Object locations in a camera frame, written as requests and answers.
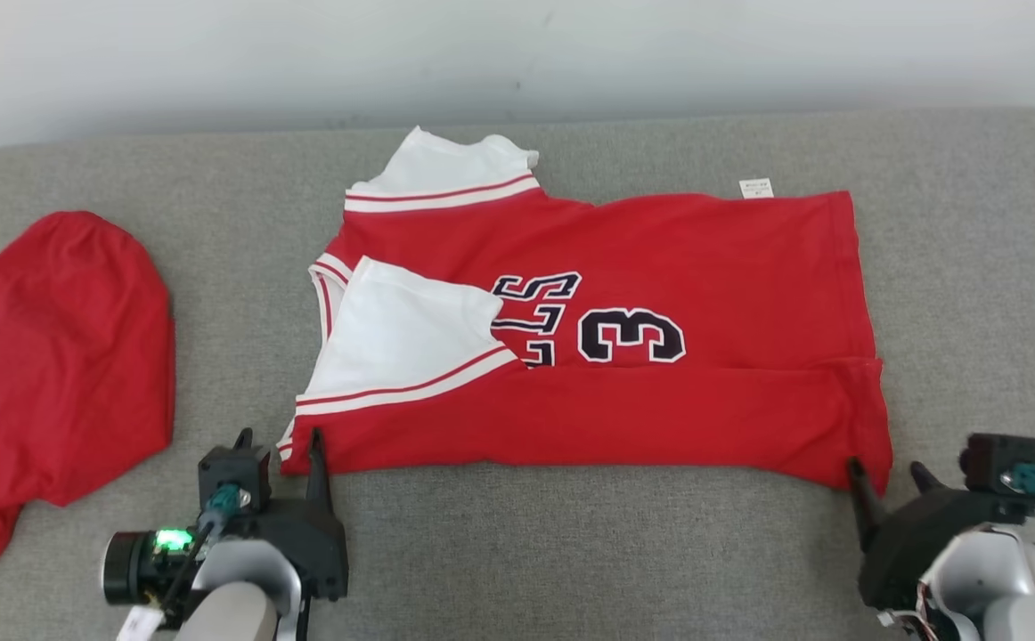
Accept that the black cylinder with green light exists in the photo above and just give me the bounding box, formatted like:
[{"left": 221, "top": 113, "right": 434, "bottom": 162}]
[{"left": 102, "top": 528, "right": 202, "bottom": 608}]

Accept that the white cable tag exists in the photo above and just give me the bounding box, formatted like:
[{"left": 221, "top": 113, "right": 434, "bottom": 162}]
[{"left": 115, "top": 606, "right": 165, "bottom": 641}]

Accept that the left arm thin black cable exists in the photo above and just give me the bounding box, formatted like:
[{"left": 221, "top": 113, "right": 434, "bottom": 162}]
[{"left": 161, "top": 515, "right": 220, "bottom": 611}]

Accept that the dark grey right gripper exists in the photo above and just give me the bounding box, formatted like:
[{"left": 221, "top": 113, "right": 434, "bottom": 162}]
[{"left": 847, "top": 458, "right": 1035, "bottom": 612}]

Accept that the red and white jersey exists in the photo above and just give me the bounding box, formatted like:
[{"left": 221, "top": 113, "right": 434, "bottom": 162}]
[
  {"left": 0, "top": 211, "right": 176, "bottom": 602},
  {"left": 277, "top": 126, "right": 894, "bottom": 495}
]

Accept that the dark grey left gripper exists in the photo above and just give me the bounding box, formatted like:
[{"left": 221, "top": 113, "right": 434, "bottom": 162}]
[{"left": 228, "top": 428, "right": 349, "bottom": 602}]

